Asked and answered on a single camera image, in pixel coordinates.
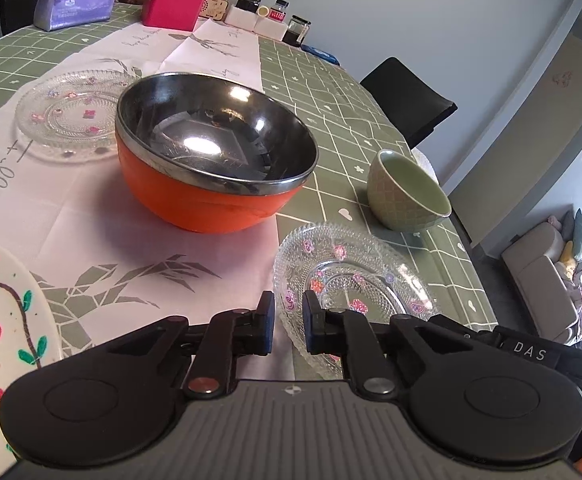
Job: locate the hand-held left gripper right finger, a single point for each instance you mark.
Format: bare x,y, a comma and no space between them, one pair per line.
311,326

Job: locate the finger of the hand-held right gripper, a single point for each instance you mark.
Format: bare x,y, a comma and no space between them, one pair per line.
463,326

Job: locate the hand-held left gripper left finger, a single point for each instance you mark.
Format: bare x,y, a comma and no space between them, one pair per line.
268,321

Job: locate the floral glass plate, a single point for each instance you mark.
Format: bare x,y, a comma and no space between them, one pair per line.
66,110
351,270

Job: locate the orange steel bowl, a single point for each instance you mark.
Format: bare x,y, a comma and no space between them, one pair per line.
211,200

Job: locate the green ceramic bowl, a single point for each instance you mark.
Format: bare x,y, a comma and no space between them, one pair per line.
396,200

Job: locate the beige sofa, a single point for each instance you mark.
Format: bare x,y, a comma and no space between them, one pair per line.
536,280

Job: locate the yellow cushion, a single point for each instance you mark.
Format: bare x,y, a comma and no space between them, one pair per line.
567,252

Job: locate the teal cushion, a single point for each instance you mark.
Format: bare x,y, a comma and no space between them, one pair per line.
581,232

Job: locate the white fluffy towel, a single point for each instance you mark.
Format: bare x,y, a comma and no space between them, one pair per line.
427,165

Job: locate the beige door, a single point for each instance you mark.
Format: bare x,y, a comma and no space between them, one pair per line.
521,135

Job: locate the pink table runner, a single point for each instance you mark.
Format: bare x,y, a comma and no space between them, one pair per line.
96,220

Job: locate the green checkered tablecloth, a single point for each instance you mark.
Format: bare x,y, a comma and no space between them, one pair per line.
321,90

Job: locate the blue packet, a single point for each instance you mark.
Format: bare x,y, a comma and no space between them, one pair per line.
321,55

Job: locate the dark glass jar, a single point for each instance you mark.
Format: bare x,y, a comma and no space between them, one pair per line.
296,30

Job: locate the white box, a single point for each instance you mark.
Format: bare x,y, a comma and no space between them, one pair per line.
241,17
271,27

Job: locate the red label jar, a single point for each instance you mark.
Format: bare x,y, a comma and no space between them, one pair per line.
279,11

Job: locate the beige dotted box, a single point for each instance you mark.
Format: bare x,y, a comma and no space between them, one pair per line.
215,9

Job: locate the black jar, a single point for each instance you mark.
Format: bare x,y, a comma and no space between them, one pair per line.
248,4

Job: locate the pink box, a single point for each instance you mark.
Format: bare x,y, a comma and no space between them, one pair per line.
171,5

